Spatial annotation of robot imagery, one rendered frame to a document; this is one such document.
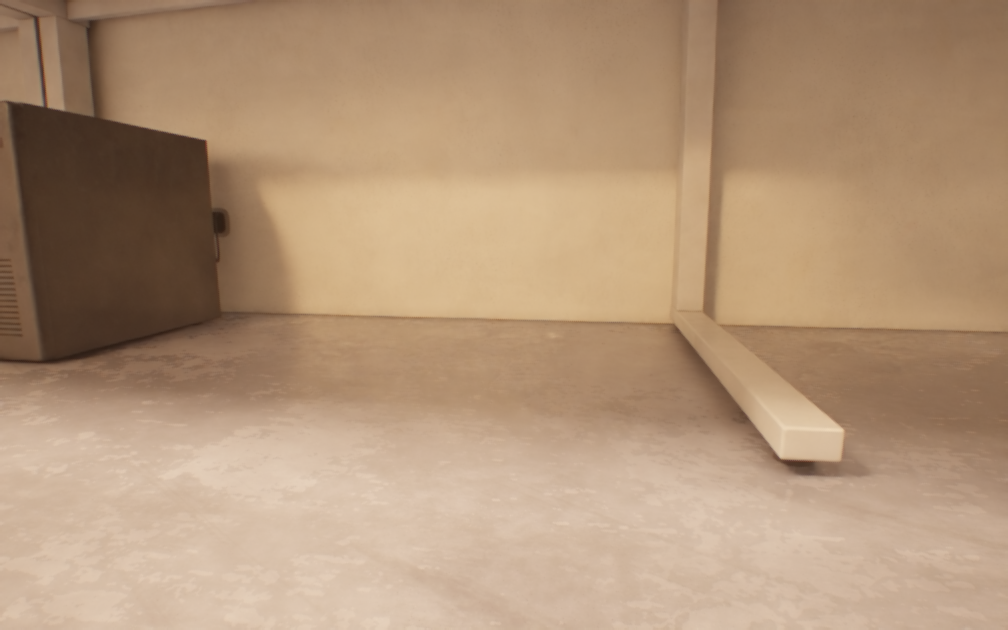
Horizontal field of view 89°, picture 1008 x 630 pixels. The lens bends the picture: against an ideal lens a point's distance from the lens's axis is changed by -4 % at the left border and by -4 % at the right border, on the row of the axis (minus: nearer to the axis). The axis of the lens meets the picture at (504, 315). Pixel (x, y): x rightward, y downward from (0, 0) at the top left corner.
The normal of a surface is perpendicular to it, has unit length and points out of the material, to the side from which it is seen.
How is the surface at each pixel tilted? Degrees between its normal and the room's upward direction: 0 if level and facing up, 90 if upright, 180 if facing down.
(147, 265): 90
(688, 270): 90
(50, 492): 0
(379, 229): 90
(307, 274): 90
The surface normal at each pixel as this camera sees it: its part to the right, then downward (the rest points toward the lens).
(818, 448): -0.17, 0.17
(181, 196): 0.99, 0.03
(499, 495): 0.00, -0.99
